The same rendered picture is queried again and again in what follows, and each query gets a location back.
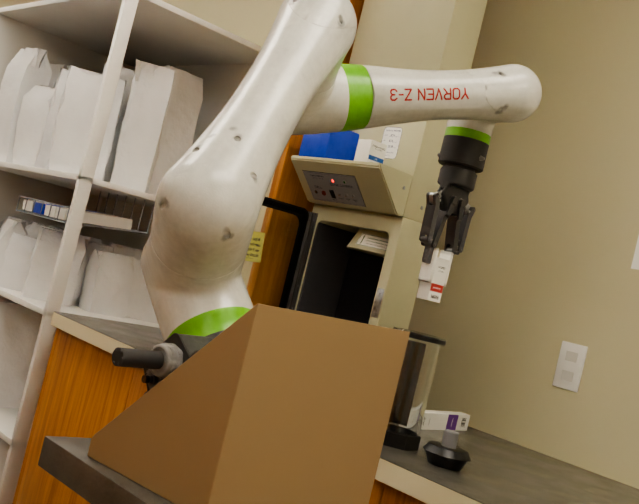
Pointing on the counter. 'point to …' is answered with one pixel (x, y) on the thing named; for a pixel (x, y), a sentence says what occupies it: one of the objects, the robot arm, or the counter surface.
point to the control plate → (334, 187)
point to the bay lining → (339, 277)
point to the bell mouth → (369, 242)
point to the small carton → (370, 151)
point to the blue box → (330, 145)
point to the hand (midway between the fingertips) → (435, 267)
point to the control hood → (373, 196)
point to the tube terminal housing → (403, 252)
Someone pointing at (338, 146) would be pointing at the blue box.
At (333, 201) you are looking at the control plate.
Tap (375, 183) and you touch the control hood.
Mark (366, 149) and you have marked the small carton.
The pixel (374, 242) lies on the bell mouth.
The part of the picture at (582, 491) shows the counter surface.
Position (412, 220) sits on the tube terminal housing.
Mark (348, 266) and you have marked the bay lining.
